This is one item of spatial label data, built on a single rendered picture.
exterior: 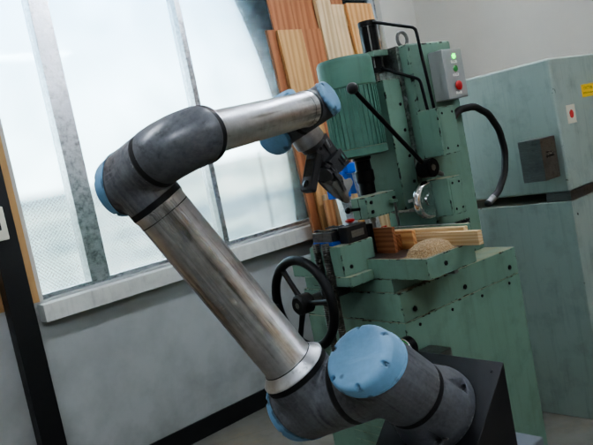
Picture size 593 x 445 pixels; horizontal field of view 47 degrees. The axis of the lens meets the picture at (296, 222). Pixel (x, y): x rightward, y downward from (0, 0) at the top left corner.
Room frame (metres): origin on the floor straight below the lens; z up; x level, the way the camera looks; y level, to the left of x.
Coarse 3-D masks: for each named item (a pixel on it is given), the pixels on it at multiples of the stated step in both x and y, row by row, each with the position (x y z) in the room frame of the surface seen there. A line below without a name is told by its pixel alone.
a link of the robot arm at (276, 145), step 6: (288, 132) 1.77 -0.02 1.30; (294, 132) 1.77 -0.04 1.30; (270, 138) 1.78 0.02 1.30; (276, 138) 1.77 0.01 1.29; (282, 138) 1.77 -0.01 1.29; (288, 138) 1.77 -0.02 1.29; (294, 138) 1.78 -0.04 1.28; (264, 144) 1.80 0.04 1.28; (270, 144) 1.79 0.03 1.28; (276, 144) 1.79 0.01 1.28; (282, 144) 1.78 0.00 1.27; (288, 144) 1.77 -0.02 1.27; (270, 150) 1.80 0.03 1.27; (276, 150) 1.80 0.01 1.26; (282, 150) 1.79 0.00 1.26
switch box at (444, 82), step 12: (432, 60) 2.24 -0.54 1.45; (444, 60) 2.22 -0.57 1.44; (456, 60) 2.25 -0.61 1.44; (432, 72) 2.25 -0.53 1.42; (444, 72) 2.22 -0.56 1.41; (456, 72) 2.24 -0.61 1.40; (432, 84) 2.26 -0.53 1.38; (444, 84) 2.22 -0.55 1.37; (444, 96) 2.23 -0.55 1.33; (456, 96) 2.23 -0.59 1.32
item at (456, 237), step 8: (416, 232) 2.06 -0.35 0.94; (424, 232) 2.02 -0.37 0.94; (432, 232) 1.99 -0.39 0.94; (440, 232) 1.96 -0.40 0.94; (448, 232) 1.93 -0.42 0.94; (456, 232) 1.91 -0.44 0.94; (464, 232) 1.89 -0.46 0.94; (472, 232) 1.87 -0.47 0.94; (480, 232) 1.86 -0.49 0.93; (448, 240) 1.94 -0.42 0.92; (456, 240) 1.92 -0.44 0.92; (464, 240) 1.89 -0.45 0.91; (472, 240) 1.87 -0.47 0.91; (480, 240) 1.86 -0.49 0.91
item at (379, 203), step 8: (376, 192) 2.22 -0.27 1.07; (384, 192) 2.18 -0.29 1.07; (392, 192) 2.20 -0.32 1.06; (352, 200) 2.17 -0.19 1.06; (360, 200) 2.14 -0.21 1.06; (368, 200) 2.13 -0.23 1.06; (376, 200) 2.15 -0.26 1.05; (384, 200) 2.17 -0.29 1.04; (368, 208) 2.13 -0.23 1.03; (376, 208) 2.15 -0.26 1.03; (384, 208) 2.17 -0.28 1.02; (392, 208) 2.19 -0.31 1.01; (360, 216) 2.15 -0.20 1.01; (368, 216) 2.13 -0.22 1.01; (376, 216) 2.15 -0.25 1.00
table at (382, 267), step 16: (304, 256) 2.29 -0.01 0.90; (384, 256) 1.98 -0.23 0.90; (400, 256) 1.93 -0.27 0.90; (432, 256) 1.83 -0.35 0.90; (448, 256) 1.87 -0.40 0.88; (464, 256) 1.91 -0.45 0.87; (304, 272) 2.23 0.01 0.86; (368, 272) 1.96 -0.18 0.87; (384, 272) 1.94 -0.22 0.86; (400, 272) 1.89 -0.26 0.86; (416, 272) 1.85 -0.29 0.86; (432, 272) 1.82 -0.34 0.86; (448, 272) 1.86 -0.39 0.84
